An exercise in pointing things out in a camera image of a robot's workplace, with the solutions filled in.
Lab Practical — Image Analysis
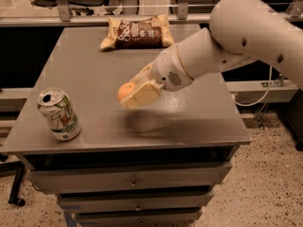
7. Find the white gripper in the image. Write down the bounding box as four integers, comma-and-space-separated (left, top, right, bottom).
119, 44, 193, 109

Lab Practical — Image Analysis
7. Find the orange fruit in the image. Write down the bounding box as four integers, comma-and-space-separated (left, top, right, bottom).
117, 82, 135, 101

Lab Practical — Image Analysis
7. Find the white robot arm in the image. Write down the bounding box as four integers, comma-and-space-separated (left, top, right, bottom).
117, 0, 303, 109

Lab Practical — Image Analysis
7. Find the white green 7up can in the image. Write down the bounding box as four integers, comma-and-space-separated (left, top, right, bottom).
37, 88, 81, 141

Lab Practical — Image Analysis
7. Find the brown chip bag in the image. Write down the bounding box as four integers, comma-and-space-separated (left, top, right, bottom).
100, 14, 174, 50

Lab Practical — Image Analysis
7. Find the grey drawer cabinet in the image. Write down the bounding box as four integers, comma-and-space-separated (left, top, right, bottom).
3, 27, 249, 227

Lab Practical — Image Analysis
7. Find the black chair base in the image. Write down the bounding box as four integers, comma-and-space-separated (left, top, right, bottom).
0, 154, 26, 207

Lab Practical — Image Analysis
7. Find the white cable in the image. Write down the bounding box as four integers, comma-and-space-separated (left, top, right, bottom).
234, 64, 274, 108

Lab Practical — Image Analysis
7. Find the metal railing frame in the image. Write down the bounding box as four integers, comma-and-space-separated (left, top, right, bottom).
0, 0, 303, 28

